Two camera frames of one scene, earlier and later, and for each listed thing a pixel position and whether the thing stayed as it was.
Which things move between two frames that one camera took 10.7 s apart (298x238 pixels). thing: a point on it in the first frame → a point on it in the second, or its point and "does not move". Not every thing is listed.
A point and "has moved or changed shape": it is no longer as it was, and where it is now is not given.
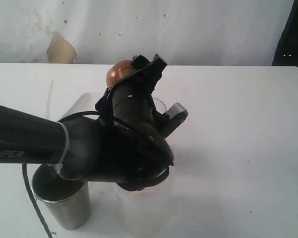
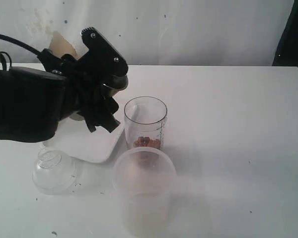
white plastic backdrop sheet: (182, 32) does not move
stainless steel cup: (67, 200) has moved or changed shape
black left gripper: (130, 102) → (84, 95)
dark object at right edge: (292, 49) does not move
